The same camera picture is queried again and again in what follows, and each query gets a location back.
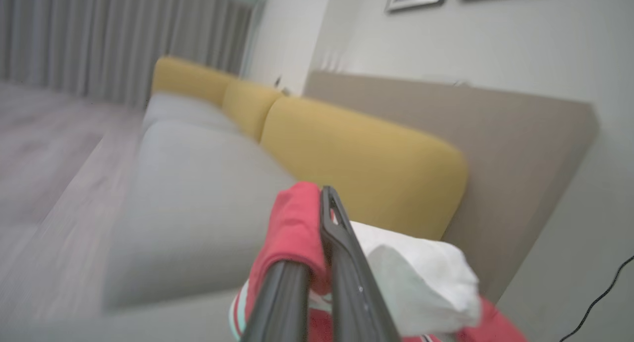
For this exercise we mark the small yellow sofa back cushion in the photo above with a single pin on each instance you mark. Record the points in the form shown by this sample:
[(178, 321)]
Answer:
[(250, 107)]

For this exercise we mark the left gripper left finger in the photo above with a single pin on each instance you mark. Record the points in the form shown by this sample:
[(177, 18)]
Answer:
[(280, 307)]

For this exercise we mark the white cloth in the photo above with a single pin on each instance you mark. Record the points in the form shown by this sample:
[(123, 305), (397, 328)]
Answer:
[(421, 277)]

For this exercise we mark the beige upholstered panel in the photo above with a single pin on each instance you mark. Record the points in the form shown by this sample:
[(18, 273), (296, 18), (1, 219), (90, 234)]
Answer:
[(495, 144)]

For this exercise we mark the large yellow sofa back cushion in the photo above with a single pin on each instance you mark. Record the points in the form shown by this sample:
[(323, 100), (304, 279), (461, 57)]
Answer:
[(366, 164)]

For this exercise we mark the large grey sofa seat cushion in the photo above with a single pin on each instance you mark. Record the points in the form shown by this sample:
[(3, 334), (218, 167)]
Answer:
[(148, 327)]

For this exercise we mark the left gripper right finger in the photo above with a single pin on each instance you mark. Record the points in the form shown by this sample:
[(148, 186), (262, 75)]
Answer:
[(351, 282)]

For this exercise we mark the grey pleated curtain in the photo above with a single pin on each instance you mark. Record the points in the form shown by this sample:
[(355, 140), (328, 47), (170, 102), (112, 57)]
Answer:
[(99, 35)]

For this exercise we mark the long yellow sofa back cushion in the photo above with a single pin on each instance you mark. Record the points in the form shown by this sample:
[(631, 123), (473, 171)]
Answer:
[(190, 77)]

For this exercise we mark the red mesh shorts white stripes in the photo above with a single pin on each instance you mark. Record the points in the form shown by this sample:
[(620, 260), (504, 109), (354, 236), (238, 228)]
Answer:
[(294, 228)]

